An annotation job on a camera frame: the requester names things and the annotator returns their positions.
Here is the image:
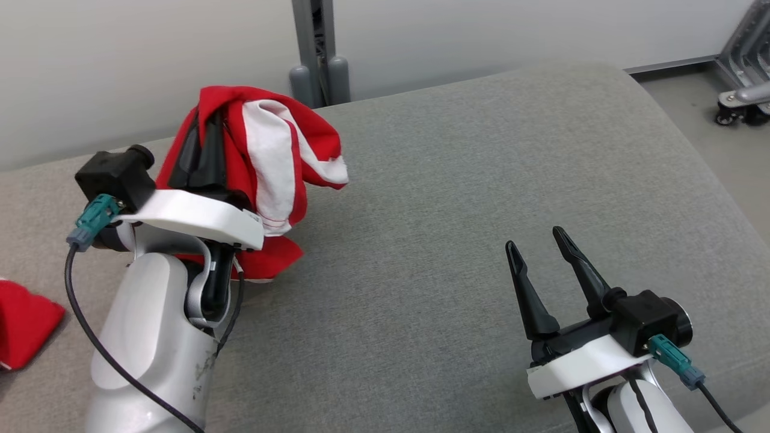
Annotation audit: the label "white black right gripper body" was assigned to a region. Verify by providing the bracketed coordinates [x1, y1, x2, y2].
[526, 318, 654, 401]

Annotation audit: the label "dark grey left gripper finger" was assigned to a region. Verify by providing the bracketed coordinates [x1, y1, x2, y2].
[202, 111, 227, 188]
[170, 110, 203, 188]

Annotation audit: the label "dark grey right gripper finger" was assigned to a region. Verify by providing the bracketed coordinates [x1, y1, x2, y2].
[552, 226, 612, 320]
[505, 241, 561, 341]

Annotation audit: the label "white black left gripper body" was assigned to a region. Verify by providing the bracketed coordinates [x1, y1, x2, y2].
[117, 185, 265, 315]

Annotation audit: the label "red white shorts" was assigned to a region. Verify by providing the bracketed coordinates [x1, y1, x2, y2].
[155, 85, 350, 283]

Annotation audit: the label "red basketball jersey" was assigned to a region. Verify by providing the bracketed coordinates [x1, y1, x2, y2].
[0, 280, 66, 370]

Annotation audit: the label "black right cable teal plug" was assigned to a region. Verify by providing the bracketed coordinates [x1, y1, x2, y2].
[648, 334, 747, 433]

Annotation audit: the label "black cable teal plug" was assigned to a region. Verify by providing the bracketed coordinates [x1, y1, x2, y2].
[648, 334, 747, 433]
[64, 194, 206, 433]

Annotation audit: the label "black left cable teal plug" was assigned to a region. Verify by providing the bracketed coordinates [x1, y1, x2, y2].
[64, 194, 206, 433]

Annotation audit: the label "grey cylinder post foot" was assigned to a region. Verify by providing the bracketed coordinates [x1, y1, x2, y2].
[289, 64, 314, 109]
[328, 56, 351, 104]

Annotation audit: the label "grey metal wall post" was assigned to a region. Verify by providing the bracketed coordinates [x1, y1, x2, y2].
[292, 0, 337, 106]

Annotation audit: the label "grey wheeled metal frame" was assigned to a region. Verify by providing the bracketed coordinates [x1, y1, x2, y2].
[715, 0, 770, 127]

